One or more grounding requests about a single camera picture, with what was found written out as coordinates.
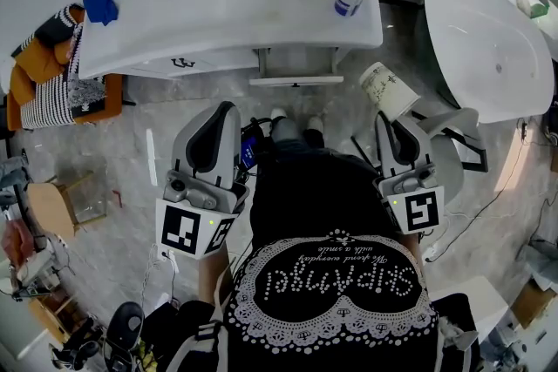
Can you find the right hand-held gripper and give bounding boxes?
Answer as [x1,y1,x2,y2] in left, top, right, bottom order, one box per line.
[373,112,445,236]

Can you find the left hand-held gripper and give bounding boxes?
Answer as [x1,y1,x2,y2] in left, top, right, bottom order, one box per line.
[155,100,251,260]

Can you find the patterned paper cup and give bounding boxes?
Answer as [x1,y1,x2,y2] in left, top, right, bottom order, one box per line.
[358,61,422,122]

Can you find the white vanity drawer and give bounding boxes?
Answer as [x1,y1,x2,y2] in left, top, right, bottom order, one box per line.
[248,45,345,88]

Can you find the person's left forearm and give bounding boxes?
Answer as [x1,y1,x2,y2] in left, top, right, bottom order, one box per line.
[198,250,230,306]

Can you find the black device with blue screen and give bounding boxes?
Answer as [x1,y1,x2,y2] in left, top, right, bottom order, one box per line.
[240,134,262,170]

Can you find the grey chair with black legs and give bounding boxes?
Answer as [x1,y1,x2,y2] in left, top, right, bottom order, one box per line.
[350,107,488,206]

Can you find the person's blue jeans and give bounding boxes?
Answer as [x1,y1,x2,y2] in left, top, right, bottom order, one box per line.
[269,117,326,153]

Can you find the person's black printed shirt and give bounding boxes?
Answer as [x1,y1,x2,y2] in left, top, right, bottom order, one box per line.
[167,145,480,372]

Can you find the black white striped blanket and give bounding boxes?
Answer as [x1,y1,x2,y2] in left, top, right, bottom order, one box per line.
[20,24,108,130]

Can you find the wooden stool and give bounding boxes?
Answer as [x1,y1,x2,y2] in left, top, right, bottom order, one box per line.
[26,172,108,239]

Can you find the white curved counter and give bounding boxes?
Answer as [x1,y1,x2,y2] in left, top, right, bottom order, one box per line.
[429,276,509,345]

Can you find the blue cloth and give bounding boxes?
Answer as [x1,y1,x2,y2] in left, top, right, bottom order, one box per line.
[82,0,120,26]

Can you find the orange cushion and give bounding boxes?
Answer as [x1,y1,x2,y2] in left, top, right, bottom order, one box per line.
[19,41,66,84]

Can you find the black office chair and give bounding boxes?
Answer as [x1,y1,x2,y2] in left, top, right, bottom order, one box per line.
[104,301,145,371]

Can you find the green spray bottle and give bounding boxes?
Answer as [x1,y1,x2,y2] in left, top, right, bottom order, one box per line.
[516,0,550,19]

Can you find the orange sofa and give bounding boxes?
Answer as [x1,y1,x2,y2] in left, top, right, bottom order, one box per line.
[6,3,124,132]

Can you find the cardboard box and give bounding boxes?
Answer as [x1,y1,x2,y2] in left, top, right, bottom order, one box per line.
[509,278,557,330]

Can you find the red plastic bag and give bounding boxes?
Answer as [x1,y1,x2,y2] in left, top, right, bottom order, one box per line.
[0,220,27,267]

